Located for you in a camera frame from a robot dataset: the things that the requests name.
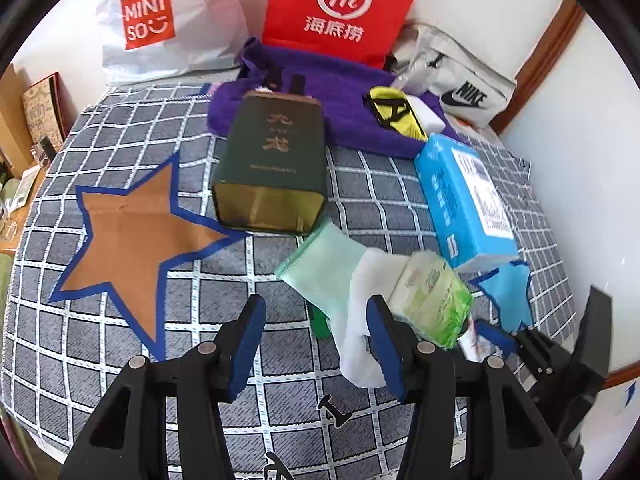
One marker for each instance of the mint green sock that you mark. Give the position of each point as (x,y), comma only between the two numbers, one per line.
(320,260)

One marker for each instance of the white plastic shopping bag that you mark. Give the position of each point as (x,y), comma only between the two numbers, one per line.
(200,20)

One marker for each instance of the white packet with red print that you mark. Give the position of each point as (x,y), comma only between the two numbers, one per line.
(471,346)

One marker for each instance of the dark green tin box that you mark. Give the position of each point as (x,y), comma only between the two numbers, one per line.
(270,160)

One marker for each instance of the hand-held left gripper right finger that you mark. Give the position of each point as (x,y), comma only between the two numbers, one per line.
(385,350)

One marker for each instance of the brown illustrated book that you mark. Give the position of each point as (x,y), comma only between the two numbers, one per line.
(42,110)

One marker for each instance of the dark green cloth piece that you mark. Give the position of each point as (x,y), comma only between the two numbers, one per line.
(320,322)

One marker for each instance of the grey waist bag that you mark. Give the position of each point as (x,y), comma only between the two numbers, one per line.
(450,60)

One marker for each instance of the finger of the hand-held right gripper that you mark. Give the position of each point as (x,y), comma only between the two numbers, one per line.
(594,330)
(492,337)

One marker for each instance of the green tissue pack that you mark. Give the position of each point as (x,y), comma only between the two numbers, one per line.
(430,295)

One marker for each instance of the purple towel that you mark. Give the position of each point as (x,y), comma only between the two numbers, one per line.
(345,110)

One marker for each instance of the blue tissue pack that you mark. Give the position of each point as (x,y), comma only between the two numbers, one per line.
(450,200)

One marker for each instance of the grey checkered star-patch blanket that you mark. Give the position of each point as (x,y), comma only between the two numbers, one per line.
(50,350)

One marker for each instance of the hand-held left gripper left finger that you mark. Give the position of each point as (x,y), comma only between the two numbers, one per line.
(247,345)

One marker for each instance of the dark small bottle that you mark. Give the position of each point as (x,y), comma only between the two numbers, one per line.
(43,152)

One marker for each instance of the white cloth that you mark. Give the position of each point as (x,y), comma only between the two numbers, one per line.
(433,115)

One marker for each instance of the white sock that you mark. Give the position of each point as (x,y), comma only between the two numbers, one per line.
(350,340)

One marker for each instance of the yellow black-patterned sock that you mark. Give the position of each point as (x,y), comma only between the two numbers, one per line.
(406,121)

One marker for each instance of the wooden nightstand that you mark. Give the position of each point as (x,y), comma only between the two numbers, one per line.
(20,222)

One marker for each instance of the brown wooden door frame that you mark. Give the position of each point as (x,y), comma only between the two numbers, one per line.
(550,45)

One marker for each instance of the black sock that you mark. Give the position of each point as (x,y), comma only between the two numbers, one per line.
(275,77)

